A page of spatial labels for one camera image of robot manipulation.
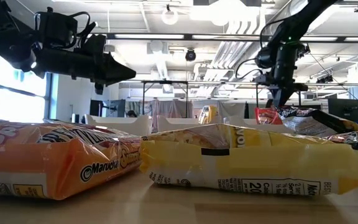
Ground black monitor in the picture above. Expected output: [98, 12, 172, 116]
[89, 99, 104, 118]
[327, 98, 358, 122]
[109, 99, 126, 118]

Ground white ceiling ring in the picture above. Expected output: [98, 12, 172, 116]
[161, 9, 179, 26]

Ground orange Maruchan noodle pack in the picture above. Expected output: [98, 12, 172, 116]
[254, 107, 283, 125]
[0, 118, 142, 201]

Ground white plastic bin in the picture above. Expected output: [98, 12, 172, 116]
[156, 114, 226, 133]
[84, 113, 151, 137]
[223, 115, 295, 134]

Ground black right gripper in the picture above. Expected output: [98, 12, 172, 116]
[253, 43, 309, 108]

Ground yellow Maruchan ramen pack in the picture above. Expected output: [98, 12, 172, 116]
[139, 123, 358, 197]
[198, 105, 219, 125]

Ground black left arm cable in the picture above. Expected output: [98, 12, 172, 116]
[33, 10, 92, 42]

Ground grey draped cloth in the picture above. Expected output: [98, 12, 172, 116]
[138, 99, 195, 121]

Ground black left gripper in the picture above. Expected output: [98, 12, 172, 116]
[32, 34, 137, 95]

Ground white draped cloth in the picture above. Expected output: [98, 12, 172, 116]
[218, 101, 248, 119]

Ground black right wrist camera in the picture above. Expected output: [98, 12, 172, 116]
[254, 46, 275, 70]

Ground black metal stand frame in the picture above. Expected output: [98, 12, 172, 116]
[141, 80, 190, 118]

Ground black ceiling device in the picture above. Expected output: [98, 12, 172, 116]
[296, 42, 311, 59]

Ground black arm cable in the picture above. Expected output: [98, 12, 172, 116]
[234, 18, 280, 80]
[33, 10, 92, 42]

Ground large bright window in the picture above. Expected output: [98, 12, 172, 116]
[0, 54, 51, 124]

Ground black rig camera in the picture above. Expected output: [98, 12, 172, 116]
[185, 48, 197, 62]

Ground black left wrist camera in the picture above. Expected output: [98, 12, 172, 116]
[37, 6, 80, 50]

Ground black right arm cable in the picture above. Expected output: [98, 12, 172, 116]
[234, 18, 280, 80]

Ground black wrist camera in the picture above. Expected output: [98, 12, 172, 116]
[37, 6, 80, 50]
[254, 46, 275, 70]

